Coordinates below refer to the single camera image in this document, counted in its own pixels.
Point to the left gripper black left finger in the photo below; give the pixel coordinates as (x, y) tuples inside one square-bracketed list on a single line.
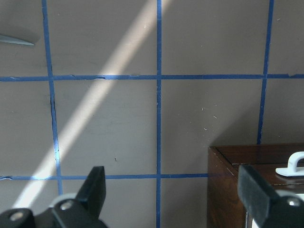
[(83, 210)]

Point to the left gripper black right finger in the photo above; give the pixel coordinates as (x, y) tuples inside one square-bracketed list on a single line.
[(268, 207)]

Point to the orange handled scissors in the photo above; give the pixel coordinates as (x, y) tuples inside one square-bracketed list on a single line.
[(12, 40)]

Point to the dark wooden drawer cabinet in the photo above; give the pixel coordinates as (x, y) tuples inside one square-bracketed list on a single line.
[(224, 209)]

